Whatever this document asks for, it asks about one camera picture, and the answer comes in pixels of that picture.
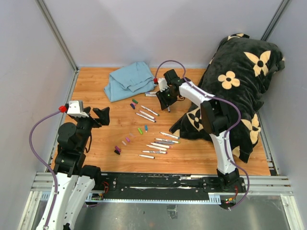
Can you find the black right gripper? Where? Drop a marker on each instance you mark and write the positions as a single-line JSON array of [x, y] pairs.
[[164, 102]]

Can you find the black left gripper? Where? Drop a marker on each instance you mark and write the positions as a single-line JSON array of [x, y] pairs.
[[102, 114]]

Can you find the dark blue marker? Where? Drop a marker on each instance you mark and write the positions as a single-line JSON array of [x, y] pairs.
[[143, 116]]

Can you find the grey marker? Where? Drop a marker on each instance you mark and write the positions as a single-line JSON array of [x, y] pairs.
[[164, 142]]

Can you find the pink cap marker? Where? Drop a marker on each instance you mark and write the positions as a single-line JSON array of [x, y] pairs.
[[160, 145]]

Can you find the peach cap marker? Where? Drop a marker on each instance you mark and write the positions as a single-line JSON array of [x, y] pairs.
[[156, 147]]

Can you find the black marker without cap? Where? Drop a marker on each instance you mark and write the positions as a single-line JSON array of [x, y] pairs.
[[146, 156]]

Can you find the dark green cap marker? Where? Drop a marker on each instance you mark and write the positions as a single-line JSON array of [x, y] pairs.
[[150, 110]]

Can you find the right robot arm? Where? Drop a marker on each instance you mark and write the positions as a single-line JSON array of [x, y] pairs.
[[215, 118]]

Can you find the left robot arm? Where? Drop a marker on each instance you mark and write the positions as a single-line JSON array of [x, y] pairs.
[[72, 180]]

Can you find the light blue folded cloth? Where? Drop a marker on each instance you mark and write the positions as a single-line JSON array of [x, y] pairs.
[[129, 81]]

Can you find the black floral plush blanket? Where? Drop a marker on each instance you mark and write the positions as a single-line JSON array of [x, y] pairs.
[[241, 71]]

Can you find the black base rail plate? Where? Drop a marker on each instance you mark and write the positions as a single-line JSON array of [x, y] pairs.
[[164, 187]]

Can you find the left corner metal post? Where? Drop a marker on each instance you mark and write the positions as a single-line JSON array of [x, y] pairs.
[[53, 27]]

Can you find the corner metal post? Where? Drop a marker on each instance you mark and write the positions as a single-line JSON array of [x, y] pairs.
[[53, 27], [275, 19]]

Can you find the aluminium frame rail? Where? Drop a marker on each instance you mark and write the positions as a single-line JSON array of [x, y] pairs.
[[278, 184]]

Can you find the right corner metal post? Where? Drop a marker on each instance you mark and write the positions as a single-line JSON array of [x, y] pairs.
[[275, 19]]

